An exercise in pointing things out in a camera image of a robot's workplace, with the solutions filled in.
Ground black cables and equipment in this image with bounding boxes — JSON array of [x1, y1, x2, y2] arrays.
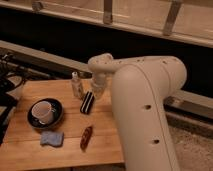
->
[[0, 52, 28, 146]]

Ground small clear bottle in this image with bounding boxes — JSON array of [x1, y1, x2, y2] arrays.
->
[[71, 72, 84, 99]]

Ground round metal window knob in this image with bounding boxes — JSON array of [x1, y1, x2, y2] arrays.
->
[[32, 0, 43, 11]]

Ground white cup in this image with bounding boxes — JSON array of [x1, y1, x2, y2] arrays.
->
[[31, 101, 54, 124]]

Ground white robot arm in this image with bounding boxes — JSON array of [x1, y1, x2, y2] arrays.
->
[[88, 53, 187, 171]]

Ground metal window bracket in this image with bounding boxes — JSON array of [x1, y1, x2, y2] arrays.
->
[[103, 0, 113, 24], [163, 0, 183, 36]]

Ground blue sponge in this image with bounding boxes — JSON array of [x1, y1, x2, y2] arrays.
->
[[40, 131, 64, 147]]

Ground black saucer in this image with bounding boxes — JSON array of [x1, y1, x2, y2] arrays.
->
[[27, 98, 63, 130]]

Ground metal window bracket right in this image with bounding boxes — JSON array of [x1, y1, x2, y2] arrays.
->
[[163, 0, 183, 36]]

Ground metal window bracket centre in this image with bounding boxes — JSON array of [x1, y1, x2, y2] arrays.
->
[[103, 0, 113, 24]]

